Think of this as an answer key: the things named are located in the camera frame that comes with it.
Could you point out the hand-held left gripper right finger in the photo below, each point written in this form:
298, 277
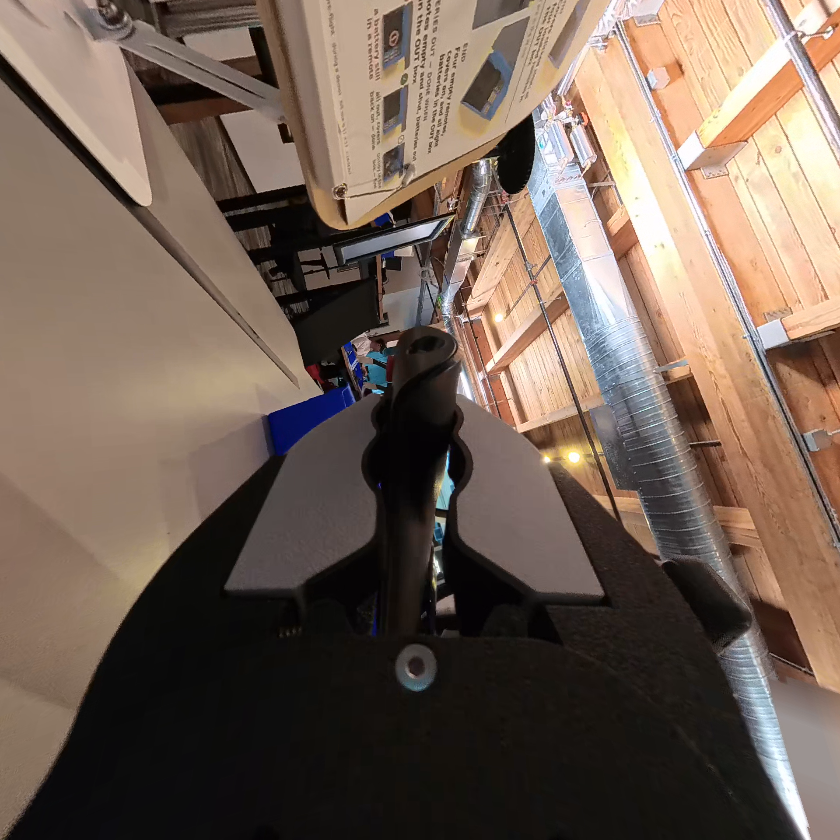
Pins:
525, 525

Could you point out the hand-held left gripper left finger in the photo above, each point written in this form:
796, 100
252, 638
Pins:
309, 525

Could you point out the blue plastic bin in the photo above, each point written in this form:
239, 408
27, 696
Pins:
309, 420

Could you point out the black remote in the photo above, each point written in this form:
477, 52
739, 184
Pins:
418, 433

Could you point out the ceiling spotlight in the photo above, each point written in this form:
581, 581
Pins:
571, 457

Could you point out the black office chair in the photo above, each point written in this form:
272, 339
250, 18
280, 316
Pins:
335, 322

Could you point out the black framed display on stand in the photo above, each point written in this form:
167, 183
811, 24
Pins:
394, 240

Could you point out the instruction sheet on stand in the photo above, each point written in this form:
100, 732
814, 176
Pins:
295, 118

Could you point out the large silver air duct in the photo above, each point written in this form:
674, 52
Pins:
630, 394

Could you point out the slim silver air duct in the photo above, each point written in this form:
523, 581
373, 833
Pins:
460, 250

